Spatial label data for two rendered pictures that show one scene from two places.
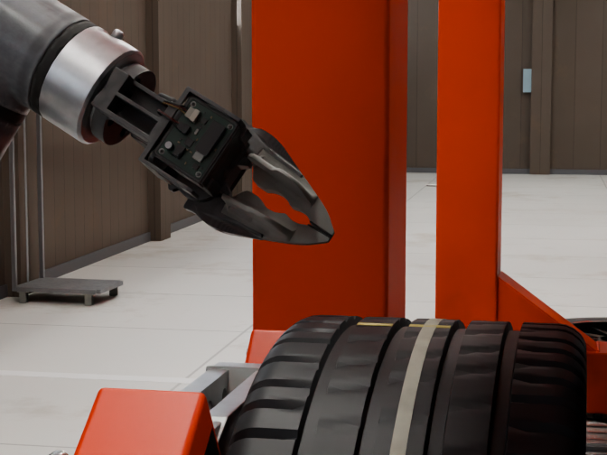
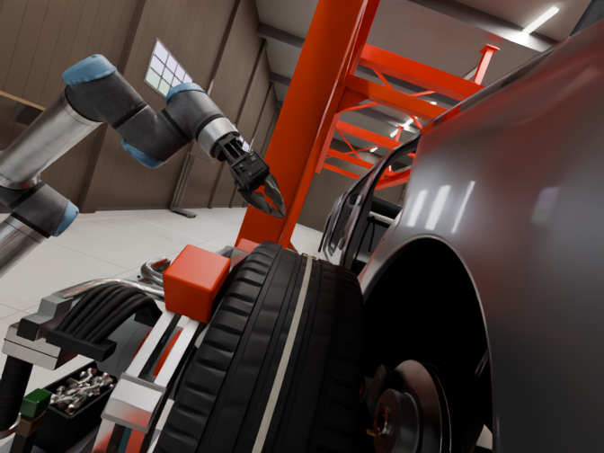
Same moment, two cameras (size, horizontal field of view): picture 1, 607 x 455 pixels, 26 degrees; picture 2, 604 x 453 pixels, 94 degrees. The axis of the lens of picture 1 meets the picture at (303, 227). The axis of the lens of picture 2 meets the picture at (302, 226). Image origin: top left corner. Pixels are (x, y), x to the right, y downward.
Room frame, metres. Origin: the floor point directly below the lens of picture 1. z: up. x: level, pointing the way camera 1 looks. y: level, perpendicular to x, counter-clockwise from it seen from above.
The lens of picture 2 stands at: (0.40, 0.07, 1.28)
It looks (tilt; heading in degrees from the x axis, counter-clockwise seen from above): 4 degrees down; 348
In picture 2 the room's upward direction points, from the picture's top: 20 degrees clockwise
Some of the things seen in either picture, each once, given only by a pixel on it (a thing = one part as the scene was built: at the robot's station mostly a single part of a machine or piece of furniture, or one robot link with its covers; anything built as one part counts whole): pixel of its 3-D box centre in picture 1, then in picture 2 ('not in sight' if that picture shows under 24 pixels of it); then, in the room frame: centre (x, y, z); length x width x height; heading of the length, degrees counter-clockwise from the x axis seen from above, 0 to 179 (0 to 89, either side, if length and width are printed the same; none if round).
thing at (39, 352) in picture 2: not in sight; (45, 340); (0.90, 0.31, 0.93); 0.09 x 0.05 x 0.05; 78
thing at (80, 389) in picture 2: not in sight; (78, 401); (1.26, 0.34, 0.51); 0.20 x 0.14 x 0.13; 159
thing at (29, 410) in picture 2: not in sight; (35, 402); (1.09, 0.38, 0.64); 0.04 x 0.04 x 0.04; 78
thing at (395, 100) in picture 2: not in sight; (455, 136); (3.17, -1.78, 2.54); 2.58 x 0.12 x 0.42; 78
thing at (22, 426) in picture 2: not in sight; (30, 421); (1.09, 0.38, 0.59); 0.04 x 0.04 x 0.04; 78
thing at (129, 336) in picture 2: not in sight; (161, 355); (1.04, 0.14, 0.85); 0.21 x 0.14 x 0.14; 78
